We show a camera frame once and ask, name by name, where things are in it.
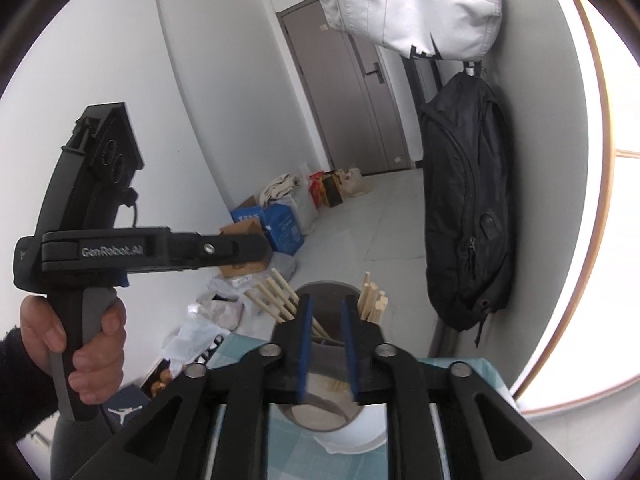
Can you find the brown lace shoe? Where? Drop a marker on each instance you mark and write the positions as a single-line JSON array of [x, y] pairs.
[[161, 382]]

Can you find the person's left forearm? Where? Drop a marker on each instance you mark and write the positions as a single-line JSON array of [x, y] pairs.
[[25, 395]]

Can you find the beige tote bag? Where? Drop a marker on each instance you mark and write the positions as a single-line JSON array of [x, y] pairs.
[[356, 182]]

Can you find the translucent white plastic bag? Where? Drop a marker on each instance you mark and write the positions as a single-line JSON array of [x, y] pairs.
[[307, 207]]

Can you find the brown cardboard box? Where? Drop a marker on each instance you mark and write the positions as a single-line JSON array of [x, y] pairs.
[[245, 232]]

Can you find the navy shoe box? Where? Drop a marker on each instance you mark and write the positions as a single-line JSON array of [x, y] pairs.
[[125, 410]]

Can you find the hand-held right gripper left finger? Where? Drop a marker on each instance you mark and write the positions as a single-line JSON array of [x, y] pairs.
[[305, 350]]

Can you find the white labelled plastic parcel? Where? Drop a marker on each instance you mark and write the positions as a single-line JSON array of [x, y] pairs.
[[222, 307]]

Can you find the crumpled white plastic bag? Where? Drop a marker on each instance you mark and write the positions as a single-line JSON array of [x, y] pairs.
[[195, 342]]

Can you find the large grey plastic parcel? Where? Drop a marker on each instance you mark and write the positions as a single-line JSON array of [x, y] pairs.
[[282, 265]]

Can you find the white utensil holder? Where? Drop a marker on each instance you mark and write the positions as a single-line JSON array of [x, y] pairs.
[[345, 440]]

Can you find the person's grey pants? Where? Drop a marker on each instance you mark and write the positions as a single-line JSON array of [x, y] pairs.
[[75, 450]]

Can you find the black backpack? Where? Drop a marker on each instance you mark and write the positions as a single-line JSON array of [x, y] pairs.
[[465, 200]]

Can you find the red bag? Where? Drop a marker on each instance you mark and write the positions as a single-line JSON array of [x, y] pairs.
[[316, 187]]

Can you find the white fabric bag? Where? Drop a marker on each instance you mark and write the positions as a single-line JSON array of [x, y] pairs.
[[410, 0]]

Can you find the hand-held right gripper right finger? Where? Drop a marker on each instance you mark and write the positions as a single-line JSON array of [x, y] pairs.
[[350, 350]]

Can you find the cream cloth bag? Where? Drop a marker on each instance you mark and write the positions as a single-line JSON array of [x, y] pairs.
[[282, 187]]

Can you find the pile of wooden chopsticks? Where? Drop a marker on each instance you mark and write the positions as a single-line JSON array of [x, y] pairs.
[[270, 295]]

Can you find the yellow and black bag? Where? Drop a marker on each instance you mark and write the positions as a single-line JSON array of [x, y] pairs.
[[332, 190]]

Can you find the grey door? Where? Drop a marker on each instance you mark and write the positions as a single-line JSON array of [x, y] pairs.
[[340, 85]]

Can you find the person's left hand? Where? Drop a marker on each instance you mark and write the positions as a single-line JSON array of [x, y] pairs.
[[97, 360]]

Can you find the blue cardboard box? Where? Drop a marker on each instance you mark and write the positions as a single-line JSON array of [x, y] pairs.
[[282, 227]]

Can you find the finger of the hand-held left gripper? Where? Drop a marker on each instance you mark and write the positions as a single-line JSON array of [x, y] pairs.
[[225, 251]]

